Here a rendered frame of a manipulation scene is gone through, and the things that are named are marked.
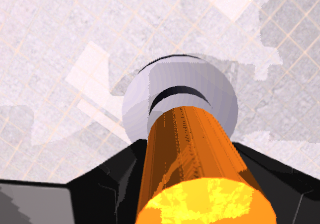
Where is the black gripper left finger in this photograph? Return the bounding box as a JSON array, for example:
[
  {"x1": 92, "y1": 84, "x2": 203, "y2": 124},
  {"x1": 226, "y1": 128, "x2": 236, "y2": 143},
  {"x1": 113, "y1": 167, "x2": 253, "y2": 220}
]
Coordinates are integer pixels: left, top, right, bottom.
[{"x1": 0, "y1": 139, "x2": 147, "y2": 224}]

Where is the silver round pedestal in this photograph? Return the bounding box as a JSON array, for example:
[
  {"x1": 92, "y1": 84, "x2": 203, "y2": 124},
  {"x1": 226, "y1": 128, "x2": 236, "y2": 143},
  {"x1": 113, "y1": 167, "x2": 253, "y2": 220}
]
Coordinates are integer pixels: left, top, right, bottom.
[{"x1": 121, "y1": 54, "x2": 238, "y2": 143}]

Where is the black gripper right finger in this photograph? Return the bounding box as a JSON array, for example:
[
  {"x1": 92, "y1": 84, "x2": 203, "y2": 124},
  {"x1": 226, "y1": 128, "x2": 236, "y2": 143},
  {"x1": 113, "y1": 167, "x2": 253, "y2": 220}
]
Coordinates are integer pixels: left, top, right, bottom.
[{"x1": 232, "y1": 141, "x2": 320, "y2": 224}]

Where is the orange knob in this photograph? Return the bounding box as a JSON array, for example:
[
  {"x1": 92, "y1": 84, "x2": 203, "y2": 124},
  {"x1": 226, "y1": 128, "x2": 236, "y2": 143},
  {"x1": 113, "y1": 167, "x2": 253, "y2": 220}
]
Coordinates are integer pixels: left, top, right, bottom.
[{"x1": 135, "y1": 106, "x2": 276, "y2": 224}]

